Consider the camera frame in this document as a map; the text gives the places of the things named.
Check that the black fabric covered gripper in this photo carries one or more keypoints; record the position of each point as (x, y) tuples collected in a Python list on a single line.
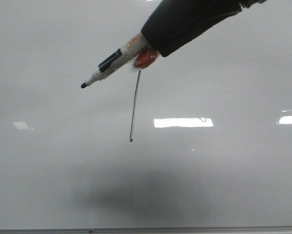
[(175, 23)]

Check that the white black whiteboard marker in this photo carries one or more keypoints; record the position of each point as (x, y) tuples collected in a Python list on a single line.
[(120, 57)]

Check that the white glossy whiteboard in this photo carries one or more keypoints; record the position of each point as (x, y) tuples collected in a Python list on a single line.
[(203, 140)]

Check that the grey aluminium whiteboard frame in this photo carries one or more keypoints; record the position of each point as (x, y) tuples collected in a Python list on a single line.
[(287, 229)]

